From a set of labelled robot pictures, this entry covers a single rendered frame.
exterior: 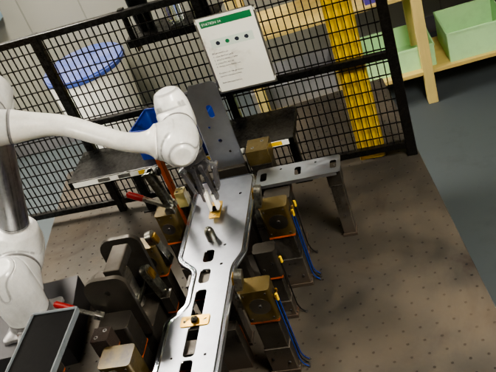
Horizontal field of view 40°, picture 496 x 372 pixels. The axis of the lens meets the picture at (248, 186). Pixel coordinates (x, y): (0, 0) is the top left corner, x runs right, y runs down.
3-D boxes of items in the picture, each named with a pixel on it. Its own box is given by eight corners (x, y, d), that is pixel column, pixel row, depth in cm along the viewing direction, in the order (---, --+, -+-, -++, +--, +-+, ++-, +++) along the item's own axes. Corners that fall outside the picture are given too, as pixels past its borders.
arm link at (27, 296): (2, 335, 230) (-31, 292, 217) (9, 296, 245) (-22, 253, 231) (48, 321, 230) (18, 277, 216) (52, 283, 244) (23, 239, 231)
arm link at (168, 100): (165, 131, 212) (167, 152, 201) (146, 88, 204) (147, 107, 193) (198, 119, 212) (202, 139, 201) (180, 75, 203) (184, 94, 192)
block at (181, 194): (218, 270, 249) (182, 192, 229) (209, 271, 250) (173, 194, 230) (219, 263, 252) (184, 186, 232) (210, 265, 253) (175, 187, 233)
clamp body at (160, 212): (209, 291, 243) (173, 215, 223) (183, 294, 245) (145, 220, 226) (212, 277, 248) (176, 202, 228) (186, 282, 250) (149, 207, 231)
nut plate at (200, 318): (210, 314, 189) (209, 311, 188) (208, 324, 186) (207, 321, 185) (181, 317, 191) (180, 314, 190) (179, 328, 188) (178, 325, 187)
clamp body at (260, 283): (311, 372, 201) (278, 288, 182) (272, 377, 204) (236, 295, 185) (311, 354, 206) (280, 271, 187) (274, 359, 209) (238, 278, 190)
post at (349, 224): (358, 235, 242) (339, 169, 226) (344, 237, 243) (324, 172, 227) (357, 225, 246) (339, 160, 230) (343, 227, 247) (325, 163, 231)
